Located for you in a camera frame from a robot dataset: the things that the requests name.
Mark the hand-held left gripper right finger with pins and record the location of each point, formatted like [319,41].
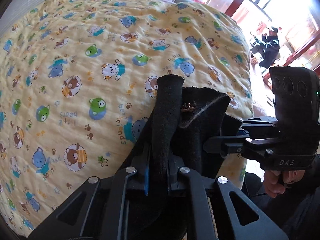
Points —
[187,178]

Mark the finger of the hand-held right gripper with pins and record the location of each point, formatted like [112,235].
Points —
[235,145]
[260,123]

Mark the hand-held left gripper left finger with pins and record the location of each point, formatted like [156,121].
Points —
[146,180]

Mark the black sock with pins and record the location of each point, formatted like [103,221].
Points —
[197,130]

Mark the person's right forearm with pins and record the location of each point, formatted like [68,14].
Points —
[297,205]

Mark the person's right hand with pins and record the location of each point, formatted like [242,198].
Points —
[273,183]

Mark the yellow bear printed blanket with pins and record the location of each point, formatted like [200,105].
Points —
[82,85]

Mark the red wooden window frame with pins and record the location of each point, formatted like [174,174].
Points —
[235,3]

